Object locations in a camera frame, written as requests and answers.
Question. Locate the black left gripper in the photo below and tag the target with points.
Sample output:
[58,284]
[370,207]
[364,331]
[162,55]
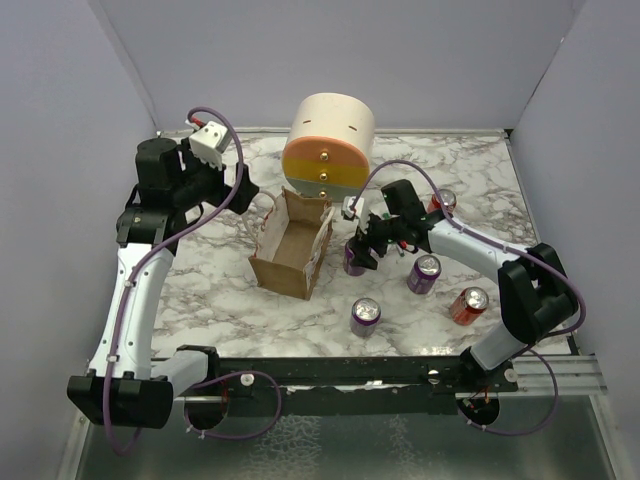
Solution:
[246,188]

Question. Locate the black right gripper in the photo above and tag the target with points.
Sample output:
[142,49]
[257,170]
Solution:
[362,256]

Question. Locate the purple Fanta can back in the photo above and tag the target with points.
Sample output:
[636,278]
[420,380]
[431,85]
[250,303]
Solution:
[357,257]

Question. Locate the purple fanta can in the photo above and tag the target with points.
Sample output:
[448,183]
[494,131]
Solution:
[365,315]
[357,257]
[424,274]

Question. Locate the purple Fanta can front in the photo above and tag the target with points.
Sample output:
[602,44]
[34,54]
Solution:
[365,315]

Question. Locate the red cola can back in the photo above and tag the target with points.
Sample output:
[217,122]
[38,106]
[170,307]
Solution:
[446,199]

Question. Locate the red cola can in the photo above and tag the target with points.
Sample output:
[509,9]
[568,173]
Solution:
[446,199]
[469,305]

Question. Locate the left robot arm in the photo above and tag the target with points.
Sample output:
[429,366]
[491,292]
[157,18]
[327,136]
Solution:
[122,387]

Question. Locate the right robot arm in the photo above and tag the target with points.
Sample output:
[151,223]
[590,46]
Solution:
[533,295]

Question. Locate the green capped marker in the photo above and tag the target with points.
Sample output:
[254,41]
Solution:
[399,246]

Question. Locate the round cream drawer cabinet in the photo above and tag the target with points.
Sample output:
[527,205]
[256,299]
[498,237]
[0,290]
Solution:
[328,149]

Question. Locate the red cola can front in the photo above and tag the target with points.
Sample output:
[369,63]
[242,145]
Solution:
[469,305]

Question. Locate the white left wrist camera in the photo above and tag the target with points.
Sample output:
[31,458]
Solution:
[208,141]

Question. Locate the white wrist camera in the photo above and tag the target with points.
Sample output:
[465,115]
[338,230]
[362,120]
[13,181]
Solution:
[353,208]
[208,141]

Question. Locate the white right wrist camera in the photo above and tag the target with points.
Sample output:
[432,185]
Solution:
[353,208]

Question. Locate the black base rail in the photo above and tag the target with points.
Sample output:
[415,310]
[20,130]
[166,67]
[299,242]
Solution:
[341,386]

